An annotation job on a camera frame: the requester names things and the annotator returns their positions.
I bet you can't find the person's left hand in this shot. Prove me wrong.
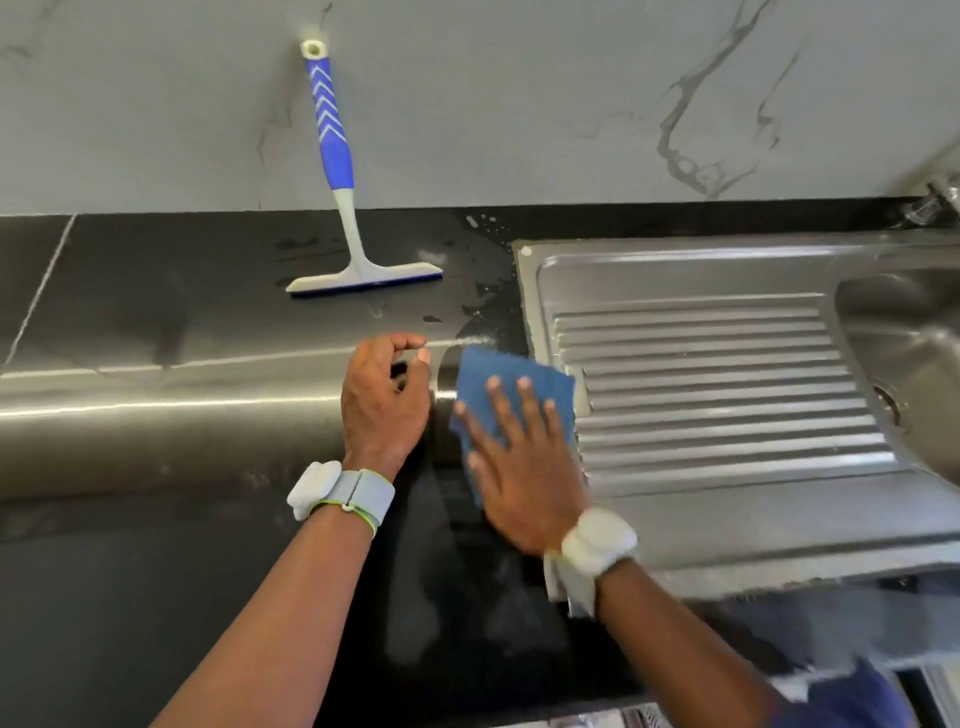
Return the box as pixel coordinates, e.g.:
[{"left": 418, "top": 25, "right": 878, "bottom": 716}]
[{"left": 340, "top": 331, "right": 435, "bottom": 482}]

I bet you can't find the person's right hand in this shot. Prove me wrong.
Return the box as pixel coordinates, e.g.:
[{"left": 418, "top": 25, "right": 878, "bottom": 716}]
[{"left": 454, "top": 375, "right": 593, "bottom": 560}]

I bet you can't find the blue cloth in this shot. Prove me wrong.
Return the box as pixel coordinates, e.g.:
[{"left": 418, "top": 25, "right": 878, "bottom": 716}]
[{"left": 450, "top": 345, "right": 579, "bottom": 504}]

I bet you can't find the stainless steel sink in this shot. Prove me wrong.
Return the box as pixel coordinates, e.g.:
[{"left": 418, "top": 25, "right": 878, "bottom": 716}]
[{"left": 513, "top": 228, "right": 960, "bottom": 605}]

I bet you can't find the blue white squeegee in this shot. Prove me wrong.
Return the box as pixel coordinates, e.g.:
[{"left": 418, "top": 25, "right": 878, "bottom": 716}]
[{"left": 285, "top": 39, "right": 446, "bottom": 297}]

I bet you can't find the chrome faucet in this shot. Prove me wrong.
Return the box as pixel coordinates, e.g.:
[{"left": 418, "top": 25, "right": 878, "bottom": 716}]
[{"left": 900, "top": 172, "right": 960, "bottom": 230}]

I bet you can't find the person's right forearm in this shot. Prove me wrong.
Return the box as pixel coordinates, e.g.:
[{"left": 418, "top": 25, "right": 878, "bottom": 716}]
[{"left": 597, "top": 562, "right": 789, "bottom": 728}]

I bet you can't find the person's left forearm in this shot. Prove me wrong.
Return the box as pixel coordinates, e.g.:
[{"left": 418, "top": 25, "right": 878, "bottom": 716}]
[{"left": 150, "top": 510, "right": 374, "bottom": 728}]

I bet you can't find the white left wrist tracker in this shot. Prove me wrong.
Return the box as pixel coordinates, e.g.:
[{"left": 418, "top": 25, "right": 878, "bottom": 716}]
[{"left": 286, "top": 459, "right": 398, "bottom": 537}]

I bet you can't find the metal drain strainer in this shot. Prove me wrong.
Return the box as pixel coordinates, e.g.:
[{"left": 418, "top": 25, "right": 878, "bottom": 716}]
[{"left": 870, "top": 382, "right": 906, "bottom": 429}]

